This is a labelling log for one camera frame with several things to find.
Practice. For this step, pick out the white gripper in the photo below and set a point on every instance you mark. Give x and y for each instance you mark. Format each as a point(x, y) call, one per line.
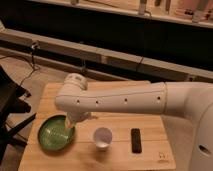
point(74, 118)

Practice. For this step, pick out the green ceramic bowl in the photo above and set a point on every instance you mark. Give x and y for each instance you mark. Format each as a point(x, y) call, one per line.
point(53, 135)

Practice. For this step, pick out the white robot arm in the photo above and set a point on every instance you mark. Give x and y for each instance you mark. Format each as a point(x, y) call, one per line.
point(190, 100)

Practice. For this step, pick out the white paper cup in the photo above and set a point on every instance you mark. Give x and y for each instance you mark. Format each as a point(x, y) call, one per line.
point(102, 138)

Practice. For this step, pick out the black chair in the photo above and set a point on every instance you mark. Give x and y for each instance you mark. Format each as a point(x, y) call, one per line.
point(10, 102)

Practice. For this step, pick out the black remote control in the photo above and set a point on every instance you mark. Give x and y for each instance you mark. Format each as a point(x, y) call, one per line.
point(136, 140)

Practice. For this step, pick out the grey metal rail beam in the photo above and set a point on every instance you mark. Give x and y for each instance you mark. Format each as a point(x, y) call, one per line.
point(150, 69)

